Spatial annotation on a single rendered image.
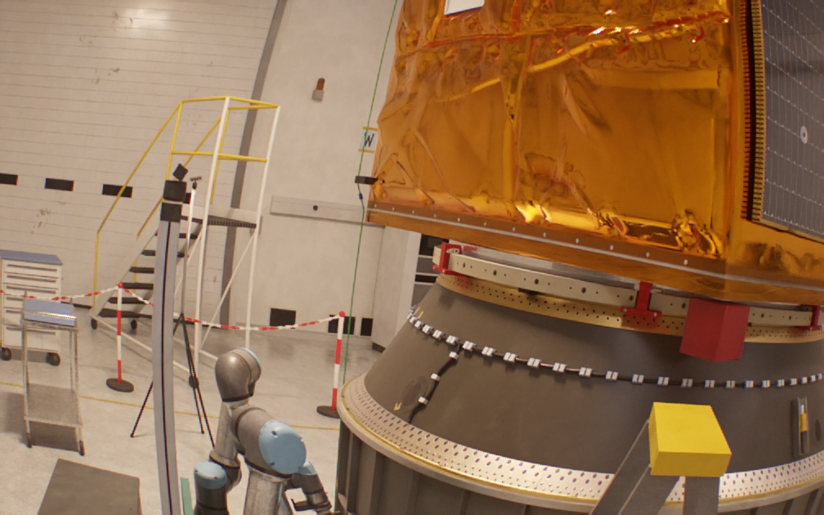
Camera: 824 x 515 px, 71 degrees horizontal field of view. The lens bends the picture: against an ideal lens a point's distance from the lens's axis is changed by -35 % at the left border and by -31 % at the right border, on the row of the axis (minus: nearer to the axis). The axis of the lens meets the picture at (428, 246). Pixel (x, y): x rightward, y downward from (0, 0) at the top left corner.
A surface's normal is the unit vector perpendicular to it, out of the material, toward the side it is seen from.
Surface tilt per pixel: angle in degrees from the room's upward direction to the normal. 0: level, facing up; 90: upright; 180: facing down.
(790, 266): 92
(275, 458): 83
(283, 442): 83
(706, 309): 90
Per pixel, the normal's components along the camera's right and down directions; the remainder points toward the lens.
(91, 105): 0.49, 0.11
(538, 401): -0.44, -0.50
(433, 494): -0.72, -0.07
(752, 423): 0.18, -0.40
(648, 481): -0.24, -0.04
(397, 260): -0.86, -0.10
